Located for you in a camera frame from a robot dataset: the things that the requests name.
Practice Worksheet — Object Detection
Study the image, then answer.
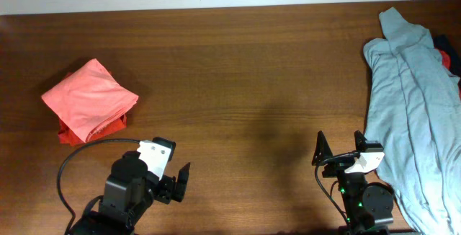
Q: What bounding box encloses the dark red garment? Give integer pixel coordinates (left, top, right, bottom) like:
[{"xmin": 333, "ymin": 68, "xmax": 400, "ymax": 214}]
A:
[{"xmin": 433, "ymin": 35, "xmax": 460, "ymax": 77}]

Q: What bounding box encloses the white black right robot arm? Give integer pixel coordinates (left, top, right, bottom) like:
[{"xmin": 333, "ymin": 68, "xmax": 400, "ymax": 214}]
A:
[{"xmin": 312, "ymin": 130, "xmax": 394, "ymax": 235}]

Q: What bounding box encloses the light blue t-shirt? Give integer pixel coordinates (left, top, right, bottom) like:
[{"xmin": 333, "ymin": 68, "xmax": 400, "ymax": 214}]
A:
[{"xmin": 363, "ymin": 8, "xmax": 460, "ymax": 234}]

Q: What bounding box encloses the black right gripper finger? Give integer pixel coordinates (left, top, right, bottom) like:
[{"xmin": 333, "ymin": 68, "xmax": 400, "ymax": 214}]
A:
[
  {"xmin": 311, "ymin": 130, "xmax": 333, "ymax": 166},
  {"xmin": 354, "ymin": 130, "xmax": 367, "ymax": 152}
]

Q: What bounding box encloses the red folded printed t-shirt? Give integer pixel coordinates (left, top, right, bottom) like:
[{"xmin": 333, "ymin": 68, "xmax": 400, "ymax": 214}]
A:
[{"xmin": 56, "ymin": 71, "xmax": 128, "ymax": 147}]

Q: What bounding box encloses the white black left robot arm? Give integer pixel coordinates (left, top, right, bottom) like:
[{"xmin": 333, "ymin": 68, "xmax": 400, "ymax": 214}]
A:
[{"xmin": 66, "ymin": 133, "xmax": 336, "ymax": 234}]

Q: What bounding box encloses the salmon pink t-shirt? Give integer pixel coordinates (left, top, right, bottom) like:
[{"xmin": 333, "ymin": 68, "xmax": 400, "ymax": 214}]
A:
[{"xmin": 45, "ymin": 58, "xmax": 136, "ymax": 143}]

